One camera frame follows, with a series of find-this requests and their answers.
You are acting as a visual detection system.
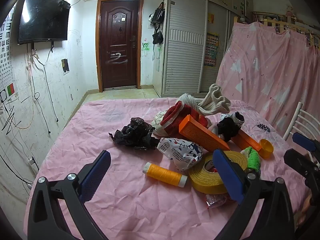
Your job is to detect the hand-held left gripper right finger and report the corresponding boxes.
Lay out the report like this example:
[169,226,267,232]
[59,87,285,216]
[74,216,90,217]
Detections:
[212,149,295,240]

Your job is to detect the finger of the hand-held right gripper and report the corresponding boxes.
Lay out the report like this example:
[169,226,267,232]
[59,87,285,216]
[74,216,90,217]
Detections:
[283,149,320,193]
[291,132,320,153]

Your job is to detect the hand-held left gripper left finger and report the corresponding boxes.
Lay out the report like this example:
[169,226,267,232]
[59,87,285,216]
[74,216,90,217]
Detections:
[27,150,112,240]

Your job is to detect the black plastic bag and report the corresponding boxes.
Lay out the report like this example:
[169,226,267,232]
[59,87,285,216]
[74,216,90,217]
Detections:
[109,117,157,150]

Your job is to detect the white metal chair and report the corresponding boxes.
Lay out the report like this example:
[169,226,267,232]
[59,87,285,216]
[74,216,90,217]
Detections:
[283,102,320,140]

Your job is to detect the yellow tape roll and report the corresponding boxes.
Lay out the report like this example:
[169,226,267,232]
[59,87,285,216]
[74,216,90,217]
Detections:
[189,151,248,194]

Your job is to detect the green cloth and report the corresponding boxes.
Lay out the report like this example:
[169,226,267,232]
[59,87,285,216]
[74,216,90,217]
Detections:
[241,147,262,174]

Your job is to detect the small orange plastic cup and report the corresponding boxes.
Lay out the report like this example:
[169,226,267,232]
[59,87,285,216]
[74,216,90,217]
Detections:
[259,139,275,158]

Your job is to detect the short orange box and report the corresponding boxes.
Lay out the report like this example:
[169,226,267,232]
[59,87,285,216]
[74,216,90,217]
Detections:
[231,130,263,155]

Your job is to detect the pink tablecloth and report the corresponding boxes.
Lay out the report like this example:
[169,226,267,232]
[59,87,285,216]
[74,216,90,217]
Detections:
[24,96,313,240]

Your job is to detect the black and white sock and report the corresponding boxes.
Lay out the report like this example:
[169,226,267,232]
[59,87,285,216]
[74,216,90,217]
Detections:
[216,112,244,142]

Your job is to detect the long orange box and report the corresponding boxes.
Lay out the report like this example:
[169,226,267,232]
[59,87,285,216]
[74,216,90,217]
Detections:
[179,114,230,153]

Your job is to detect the white cartoon printed plastic bag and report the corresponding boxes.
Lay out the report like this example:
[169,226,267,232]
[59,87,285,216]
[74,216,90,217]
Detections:
[157,137,204,172]

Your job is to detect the white power strip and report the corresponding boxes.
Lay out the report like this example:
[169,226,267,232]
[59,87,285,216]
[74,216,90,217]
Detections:
[27,156,39,173]

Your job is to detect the orange thread spool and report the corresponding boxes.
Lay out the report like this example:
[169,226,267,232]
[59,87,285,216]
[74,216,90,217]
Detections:
[143,162,188,187]

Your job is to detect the cream knitted sock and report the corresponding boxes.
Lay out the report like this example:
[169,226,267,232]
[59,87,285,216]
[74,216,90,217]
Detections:
[200,84,232,117]

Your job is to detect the pink printed curtain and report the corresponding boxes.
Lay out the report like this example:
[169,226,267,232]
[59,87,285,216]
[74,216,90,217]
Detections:
[216,21,320,140]

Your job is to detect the red knitted cloth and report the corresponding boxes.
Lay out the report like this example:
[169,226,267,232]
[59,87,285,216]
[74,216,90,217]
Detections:
[160,101,209,130]

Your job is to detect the white knitted cloth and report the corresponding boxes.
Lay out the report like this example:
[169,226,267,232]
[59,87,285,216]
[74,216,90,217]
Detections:
[151,93,208,137]

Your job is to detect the colourful grid poster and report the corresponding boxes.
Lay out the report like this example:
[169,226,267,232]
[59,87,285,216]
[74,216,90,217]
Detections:
[204,32,220,67]

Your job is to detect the dark brown wooden door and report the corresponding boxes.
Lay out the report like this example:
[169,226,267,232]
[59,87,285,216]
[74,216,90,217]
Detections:
[96,0,145,93]

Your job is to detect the white louvered wardrobe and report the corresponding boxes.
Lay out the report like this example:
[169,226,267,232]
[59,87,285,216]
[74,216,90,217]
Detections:
[152,0,233,98]

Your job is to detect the small black hanging handbag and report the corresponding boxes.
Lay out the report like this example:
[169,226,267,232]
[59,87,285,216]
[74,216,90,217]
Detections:
[152,30,164,45]

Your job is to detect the wooden bed frame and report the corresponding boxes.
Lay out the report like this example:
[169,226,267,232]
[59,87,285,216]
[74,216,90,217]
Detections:
[251,10,320,46]

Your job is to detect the hanging wall cables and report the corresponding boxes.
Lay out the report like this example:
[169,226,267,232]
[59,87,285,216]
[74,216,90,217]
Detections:
[25,42,59,133]

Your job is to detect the eye chart wall poster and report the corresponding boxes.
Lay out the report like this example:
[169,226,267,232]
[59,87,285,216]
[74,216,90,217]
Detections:
[0,12,15,98]

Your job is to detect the black wall television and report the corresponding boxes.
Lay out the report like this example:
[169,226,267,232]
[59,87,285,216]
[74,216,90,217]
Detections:
[17,0,71,45]

